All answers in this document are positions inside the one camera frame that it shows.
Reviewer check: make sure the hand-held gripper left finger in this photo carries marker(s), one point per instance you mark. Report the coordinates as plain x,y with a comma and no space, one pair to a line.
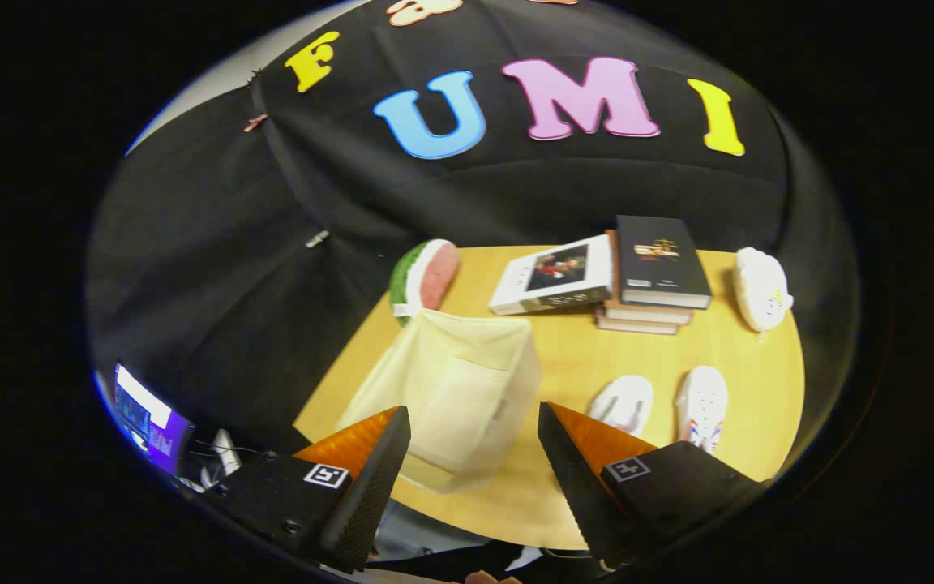
366,487

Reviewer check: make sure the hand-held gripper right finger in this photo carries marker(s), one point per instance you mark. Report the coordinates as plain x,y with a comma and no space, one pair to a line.
576,487

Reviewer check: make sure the white canvas shoe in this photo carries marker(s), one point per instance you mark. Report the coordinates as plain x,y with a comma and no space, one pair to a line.
623,403
702,401

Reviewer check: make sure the beige fabric storage box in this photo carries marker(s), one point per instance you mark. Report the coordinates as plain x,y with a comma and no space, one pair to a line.
467,389

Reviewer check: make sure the person's clothing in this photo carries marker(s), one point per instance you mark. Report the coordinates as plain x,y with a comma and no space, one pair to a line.
418,543

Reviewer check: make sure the brown book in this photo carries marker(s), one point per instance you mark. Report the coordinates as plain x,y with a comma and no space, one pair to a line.
637,326
645,315

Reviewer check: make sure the white book with portrait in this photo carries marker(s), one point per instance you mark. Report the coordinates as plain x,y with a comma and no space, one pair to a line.
552,276

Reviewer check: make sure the watermelon slice plush toy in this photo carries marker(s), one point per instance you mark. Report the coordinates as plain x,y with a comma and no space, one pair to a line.
426,276

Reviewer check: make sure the computer monitor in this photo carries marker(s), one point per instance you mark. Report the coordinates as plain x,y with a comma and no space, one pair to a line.
151,422

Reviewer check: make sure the black hardcover book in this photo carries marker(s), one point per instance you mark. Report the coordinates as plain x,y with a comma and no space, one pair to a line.
661,259

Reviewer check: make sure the silver clip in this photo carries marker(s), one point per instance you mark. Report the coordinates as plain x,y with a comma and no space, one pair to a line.
317,238

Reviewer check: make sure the black backdrop cloth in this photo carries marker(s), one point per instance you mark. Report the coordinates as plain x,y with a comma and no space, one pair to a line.
216,268

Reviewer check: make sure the white plush toy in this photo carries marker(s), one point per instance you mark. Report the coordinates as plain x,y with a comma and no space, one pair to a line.
761,288

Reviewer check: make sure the pink clip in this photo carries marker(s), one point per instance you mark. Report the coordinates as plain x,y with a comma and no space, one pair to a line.
255,122

